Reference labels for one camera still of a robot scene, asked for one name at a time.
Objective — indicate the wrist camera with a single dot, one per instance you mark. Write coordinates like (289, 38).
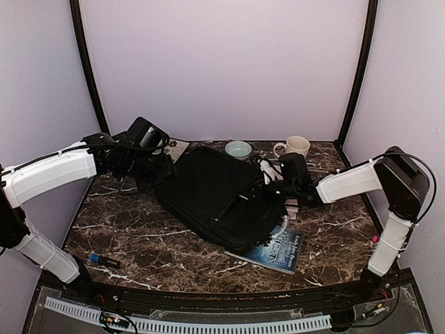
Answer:
(294, 169)
(145, 134)

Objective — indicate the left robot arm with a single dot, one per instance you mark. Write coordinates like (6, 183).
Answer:
(59, 178)

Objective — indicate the left black frame post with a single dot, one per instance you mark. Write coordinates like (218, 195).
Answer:
(80, 35)

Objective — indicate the black front rail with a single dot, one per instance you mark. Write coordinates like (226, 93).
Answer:
(244, 288)

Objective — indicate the pink book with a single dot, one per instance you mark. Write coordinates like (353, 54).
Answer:
(292, 208)

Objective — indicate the celadon bowl centre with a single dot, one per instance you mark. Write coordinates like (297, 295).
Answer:
(240, 150)

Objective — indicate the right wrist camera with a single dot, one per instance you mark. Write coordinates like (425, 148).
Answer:
(294, 169)

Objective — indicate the dark blue book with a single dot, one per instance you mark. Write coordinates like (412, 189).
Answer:
(281, 253)

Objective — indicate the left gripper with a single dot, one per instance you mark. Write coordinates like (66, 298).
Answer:
(167, 172)

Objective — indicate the white slotted cable duct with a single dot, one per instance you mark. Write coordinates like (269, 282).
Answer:
(162, 321)

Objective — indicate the black student bag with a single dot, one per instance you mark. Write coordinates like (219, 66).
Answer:
(206, 196)

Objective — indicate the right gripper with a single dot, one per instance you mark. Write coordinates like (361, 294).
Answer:
(259, 191)

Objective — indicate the black frame post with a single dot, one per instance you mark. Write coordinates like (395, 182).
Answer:
(362, 62)
(80, 35)

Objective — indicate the small circuit board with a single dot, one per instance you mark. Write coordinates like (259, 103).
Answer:
(111, 319)

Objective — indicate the right black frame post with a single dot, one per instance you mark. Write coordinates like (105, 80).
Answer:
(362, 62)

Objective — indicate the floral fabric coaster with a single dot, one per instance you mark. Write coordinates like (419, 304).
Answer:
(176, 148)

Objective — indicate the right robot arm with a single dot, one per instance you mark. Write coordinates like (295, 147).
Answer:
(407, 182)

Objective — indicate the cream floral mug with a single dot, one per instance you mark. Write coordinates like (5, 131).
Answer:
(293, 144)

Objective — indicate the blue and black marker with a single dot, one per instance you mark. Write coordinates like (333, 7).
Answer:
(106, 261)

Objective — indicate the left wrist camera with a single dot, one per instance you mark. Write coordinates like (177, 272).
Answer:
(145, 134)

